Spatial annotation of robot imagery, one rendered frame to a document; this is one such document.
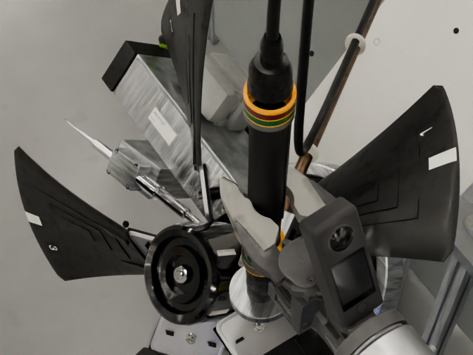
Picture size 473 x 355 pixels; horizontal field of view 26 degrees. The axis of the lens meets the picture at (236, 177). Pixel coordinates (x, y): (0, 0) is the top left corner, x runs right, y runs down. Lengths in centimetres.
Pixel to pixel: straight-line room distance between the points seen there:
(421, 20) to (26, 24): 193
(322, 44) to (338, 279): 155
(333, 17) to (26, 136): 99
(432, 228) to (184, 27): 42
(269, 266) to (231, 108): 57
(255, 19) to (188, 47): 143
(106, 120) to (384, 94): 158
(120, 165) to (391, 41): 42
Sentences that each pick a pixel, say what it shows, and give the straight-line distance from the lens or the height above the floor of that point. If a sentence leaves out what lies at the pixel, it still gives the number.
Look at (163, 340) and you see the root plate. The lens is 130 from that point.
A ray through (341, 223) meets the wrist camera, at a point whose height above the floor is 157.
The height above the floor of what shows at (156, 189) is 110.
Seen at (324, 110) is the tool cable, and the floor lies 139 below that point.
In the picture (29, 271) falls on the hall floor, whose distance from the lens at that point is 264.
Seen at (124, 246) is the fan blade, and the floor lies 113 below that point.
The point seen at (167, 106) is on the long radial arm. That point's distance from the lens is 145.
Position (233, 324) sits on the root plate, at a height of 119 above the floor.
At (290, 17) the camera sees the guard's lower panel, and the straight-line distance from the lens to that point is 248.
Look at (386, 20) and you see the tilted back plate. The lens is 138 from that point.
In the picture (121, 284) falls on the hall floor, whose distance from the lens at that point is 259.
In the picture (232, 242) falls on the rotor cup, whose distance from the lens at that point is 121.
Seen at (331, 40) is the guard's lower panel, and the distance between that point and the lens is 234.
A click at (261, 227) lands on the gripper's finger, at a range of 93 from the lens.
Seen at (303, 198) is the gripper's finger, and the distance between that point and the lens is 95.
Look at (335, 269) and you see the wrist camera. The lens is 86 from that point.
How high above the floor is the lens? 230
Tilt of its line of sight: 57 degrees down
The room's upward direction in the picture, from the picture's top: straight up
